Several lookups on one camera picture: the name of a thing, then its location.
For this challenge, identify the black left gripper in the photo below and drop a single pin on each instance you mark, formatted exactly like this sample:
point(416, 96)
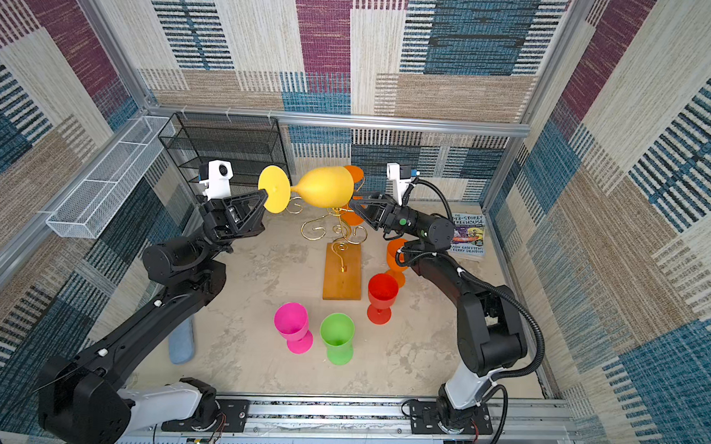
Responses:
point(221, 229)

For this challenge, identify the yellow plastic wine glass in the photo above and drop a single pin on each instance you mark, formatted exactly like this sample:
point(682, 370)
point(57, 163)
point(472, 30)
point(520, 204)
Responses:
point(324, 187)

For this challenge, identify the pink plastic wine glass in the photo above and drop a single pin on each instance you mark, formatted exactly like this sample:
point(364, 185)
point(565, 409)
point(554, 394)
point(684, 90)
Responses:
point(292, 322)

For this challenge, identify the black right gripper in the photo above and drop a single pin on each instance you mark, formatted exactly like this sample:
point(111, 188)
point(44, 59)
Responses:
point(383, 213)

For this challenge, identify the gold wire glass rack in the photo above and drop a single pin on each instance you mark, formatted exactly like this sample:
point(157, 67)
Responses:
point(342, 278)

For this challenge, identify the white wire wall basket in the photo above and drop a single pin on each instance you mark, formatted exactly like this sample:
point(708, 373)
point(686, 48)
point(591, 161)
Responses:
point(90, 207)

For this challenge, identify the blue sponge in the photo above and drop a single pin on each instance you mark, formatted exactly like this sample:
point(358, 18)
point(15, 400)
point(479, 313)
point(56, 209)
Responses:
point(182, 343)

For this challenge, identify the green plastic wine glass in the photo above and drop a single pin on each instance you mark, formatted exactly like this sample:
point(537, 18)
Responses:
point(337, 332)

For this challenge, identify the red plastic wine glass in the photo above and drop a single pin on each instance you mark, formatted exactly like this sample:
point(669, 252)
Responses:
point(382, 292)

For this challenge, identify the colourful story book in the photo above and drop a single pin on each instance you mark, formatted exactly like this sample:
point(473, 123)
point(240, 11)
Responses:
point(469, 234)

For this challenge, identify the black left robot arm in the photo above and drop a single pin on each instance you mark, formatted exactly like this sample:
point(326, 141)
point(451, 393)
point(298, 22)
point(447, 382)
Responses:
point(82, 400)

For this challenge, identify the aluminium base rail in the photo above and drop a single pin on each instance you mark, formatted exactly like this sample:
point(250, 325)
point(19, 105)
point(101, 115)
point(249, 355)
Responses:
point(279, 419)

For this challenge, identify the black mesh shelf unit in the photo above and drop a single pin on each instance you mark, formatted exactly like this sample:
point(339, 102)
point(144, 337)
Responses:
point(248, 143)

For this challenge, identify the orange wine glass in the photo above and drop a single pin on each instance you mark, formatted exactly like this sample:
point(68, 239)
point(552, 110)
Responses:
point(394, 270)
point(347, 215)

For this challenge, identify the orange back wine glass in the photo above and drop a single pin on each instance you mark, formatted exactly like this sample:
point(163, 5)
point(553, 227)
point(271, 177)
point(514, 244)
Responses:
point(347, 215)

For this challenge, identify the orange front wine glass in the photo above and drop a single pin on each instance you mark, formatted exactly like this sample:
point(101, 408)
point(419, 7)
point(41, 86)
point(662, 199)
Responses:
point(394, 270)

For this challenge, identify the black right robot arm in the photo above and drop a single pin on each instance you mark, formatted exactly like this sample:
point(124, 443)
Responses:
point(497, 337)

